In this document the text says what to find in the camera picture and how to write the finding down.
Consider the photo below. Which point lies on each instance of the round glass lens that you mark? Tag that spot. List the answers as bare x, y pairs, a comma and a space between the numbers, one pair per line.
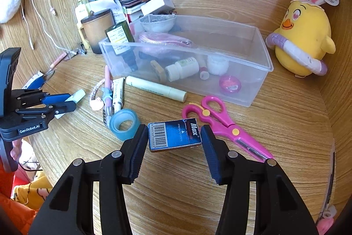
49, 74

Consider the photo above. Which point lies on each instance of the white fluffy pouch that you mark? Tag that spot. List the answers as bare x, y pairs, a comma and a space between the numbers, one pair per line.
9, 1

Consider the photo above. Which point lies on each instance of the blue white packet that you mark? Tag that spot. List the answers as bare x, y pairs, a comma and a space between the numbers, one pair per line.
34, 82

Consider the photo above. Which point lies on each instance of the dark spray bottle white label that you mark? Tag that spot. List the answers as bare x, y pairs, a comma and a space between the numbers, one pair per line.
118, 34

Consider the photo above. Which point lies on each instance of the pink ornament headband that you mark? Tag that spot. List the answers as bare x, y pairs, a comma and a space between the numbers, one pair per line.
326, 221

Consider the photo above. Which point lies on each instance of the pale green tube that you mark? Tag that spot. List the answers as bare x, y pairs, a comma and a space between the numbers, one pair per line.
76, 96

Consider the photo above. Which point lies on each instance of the worn eraser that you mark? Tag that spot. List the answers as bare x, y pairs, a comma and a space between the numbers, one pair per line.
158, 69

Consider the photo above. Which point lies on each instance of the small white red tube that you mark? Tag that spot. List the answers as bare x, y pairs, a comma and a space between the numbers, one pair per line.
204, 74

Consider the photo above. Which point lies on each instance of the pink zip pouch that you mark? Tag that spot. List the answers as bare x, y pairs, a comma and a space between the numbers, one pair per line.
162, 43

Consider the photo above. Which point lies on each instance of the white ointment tube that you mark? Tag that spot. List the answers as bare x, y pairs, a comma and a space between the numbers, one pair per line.
117, 91

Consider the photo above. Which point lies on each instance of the white cardboard box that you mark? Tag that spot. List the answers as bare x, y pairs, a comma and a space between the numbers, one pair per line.
158, 5

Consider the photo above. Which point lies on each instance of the yellow printed cloth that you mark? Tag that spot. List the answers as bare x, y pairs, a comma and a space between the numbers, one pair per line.
33, 191

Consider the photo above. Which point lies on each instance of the yellow chick plush toy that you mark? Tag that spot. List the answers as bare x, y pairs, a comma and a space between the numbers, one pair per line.
302, 31

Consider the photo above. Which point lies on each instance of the pink pen blue ornament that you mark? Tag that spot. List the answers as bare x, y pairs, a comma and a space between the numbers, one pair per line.
107, 78

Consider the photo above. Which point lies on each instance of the pale yellow marker tube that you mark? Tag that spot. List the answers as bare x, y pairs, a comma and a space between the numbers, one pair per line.
154, 87

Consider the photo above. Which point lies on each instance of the white ribbed jar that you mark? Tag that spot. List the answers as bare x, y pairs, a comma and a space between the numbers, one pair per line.
217, 64

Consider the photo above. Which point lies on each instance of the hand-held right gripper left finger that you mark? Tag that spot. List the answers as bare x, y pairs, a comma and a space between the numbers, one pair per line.
136, 152

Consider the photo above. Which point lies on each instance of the pink round container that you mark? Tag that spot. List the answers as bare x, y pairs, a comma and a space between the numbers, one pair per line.
230, 84

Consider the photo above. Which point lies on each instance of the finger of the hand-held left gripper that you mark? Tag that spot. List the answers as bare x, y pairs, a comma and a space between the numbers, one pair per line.
56, 98
62, 108

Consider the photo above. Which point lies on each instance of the white pill bottle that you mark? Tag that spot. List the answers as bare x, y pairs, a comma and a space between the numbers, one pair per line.
183, 68

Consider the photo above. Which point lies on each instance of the pink slim stick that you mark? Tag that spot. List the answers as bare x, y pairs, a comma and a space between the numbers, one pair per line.
58, 61

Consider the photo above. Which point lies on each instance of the blue staples box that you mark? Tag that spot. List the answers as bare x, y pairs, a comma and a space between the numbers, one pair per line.
173, 136

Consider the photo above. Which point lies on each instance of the ceramic bowl of beads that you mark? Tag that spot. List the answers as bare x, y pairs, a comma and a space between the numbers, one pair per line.
158, 24

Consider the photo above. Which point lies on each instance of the orange garment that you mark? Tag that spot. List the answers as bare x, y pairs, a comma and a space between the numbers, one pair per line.
13, 210

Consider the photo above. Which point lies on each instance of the clear plastic bin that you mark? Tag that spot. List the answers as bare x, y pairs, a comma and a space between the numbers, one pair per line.
247, 64

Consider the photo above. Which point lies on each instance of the pink scissors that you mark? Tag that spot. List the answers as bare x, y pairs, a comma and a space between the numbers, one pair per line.
220, 116

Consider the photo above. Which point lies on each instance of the stack of booklets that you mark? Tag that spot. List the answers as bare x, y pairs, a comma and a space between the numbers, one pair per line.
132, 1

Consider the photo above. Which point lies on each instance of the brown lidded ceramic mug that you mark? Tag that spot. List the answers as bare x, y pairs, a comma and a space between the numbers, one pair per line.
99, 28

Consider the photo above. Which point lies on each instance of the blue tape roll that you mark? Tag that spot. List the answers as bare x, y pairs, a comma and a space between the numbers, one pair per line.
117, 120

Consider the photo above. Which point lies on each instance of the person's left hand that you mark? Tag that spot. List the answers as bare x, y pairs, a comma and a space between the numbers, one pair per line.
16, 149

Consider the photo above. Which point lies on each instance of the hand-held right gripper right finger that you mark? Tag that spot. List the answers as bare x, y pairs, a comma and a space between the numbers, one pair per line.
213, 152

